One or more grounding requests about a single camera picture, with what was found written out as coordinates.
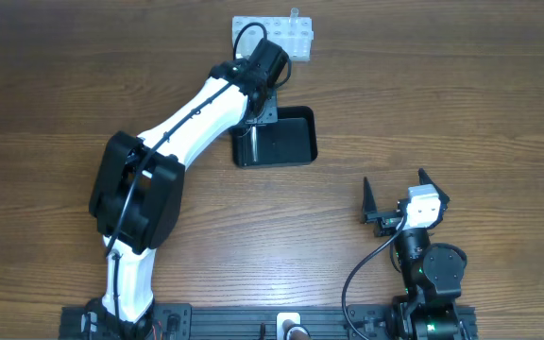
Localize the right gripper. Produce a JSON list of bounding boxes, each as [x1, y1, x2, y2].
[[360, 168, 451, 238]]

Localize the black tray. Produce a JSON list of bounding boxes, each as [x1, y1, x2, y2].
[[230, 105, 319, 169]]

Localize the white test tube rack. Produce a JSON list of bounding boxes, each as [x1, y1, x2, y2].
[[231, 15, 315, 63]]

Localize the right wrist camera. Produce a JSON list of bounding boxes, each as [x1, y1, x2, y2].
[[398, 183, 443, 231]]

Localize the mounting rail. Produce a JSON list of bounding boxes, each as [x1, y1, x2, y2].
[[59, 302, 479, 340]]

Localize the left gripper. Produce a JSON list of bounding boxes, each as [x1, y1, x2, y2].
[[246, 89, 279, 127]]

